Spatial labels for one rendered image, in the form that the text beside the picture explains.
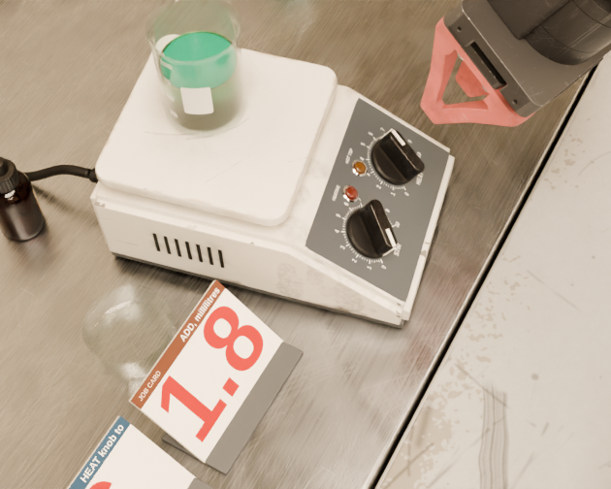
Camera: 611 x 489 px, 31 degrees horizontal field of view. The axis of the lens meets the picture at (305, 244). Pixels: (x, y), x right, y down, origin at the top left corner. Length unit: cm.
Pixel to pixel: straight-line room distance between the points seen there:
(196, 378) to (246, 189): 11
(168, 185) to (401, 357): 18
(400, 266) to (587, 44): 19
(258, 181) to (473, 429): 19
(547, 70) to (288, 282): 21
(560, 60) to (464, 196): 20
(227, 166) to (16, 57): 25
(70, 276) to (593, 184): 35
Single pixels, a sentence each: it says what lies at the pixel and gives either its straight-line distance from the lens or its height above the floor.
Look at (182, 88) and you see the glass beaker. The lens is 63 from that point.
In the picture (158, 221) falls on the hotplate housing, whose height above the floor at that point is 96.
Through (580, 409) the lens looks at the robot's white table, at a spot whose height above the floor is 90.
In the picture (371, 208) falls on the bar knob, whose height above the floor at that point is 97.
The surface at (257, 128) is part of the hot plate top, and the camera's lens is 66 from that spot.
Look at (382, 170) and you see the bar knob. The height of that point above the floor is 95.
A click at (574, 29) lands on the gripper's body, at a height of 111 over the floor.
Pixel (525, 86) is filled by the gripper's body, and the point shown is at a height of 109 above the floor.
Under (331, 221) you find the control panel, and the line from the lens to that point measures 66.
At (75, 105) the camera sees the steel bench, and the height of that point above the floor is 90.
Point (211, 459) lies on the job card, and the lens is 65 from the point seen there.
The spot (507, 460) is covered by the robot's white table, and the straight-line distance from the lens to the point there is 66.
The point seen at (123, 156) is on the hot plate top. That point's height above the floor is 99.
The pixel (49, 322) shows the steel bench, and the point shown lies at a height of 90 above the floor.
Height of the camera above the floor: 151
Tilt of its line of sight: 58 degrees down
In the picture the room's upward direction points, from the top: 3 degrees counter-clockwise
